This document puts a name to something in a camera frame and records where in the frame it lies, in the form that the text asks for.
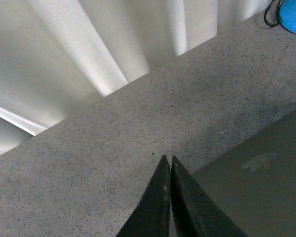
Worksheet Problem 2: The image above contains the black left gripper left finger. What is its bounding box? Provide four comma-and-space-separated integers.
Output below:
117, 155, 171, 237

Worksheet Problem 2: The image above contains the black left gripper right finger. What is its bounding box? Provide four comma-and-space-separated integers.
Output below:
171, 156, 247, 237

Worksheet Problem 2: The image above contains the grey laptop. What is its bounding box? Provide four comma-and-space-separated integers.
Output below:
193, 110, 296, 237

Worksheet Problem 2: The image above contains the white curtain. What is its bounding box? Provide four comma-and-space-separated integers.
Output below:
0, 0, 268, 155

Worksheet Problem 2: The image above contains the blue desk lamp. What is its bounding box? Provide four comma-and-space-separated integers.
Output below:
279, 0, 296, 34

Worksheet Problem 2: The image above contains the black lamp cable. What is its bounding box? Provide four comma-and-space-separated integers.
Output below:
263, 0, 284, 27

